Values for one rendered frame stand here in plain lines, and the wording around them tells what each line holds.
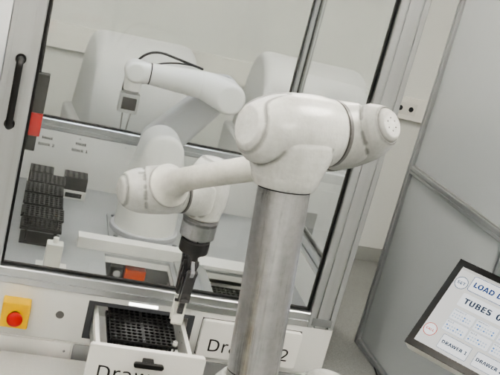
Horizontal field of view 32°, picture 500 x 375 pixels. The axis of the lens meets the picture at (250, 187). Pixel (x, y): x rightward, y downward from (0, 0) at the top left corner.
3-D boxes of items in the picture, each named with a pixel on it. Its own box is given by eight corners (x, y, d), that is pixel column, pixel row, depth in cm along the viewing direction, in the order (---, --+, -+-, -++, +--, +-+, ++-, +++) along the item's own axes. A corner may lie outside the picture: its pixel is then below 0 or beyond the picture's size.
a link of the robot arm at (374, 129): (348, 118, 185) (297, 111, 177) (410, 93, 170) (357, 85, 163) (355, 179, 182) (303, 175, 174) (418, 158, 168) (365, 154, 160)
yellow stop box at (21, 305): (26, 331, 230) (31, 306, 228) (-2, 327, 228) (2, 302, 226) (27, 322, 235) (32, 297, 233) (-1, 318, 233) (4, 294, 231)
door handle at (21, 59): (12, 134, 214) (26, 58, 209) (1, 132, 213) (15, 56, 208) (13, 129, 218) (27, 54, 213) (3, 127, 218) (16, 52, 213)
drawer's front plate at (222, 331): (293, 369, 252) (303, 335, 249) (195, 356, 245) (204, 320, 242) (292, 366, 254) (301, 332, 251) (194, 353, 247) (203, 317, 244)
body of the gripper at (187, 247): (213, 246, 218) (204, 280, 221) (208, 233, 226) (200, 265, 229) (183, 241, 216) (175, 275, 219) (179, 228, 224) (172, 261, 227)
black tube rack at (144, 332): (172, 369, 231) (178, 347, 229) (106, 360, 227) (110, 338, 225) (164, 329, 252) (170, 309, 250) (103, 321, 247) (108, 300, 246)
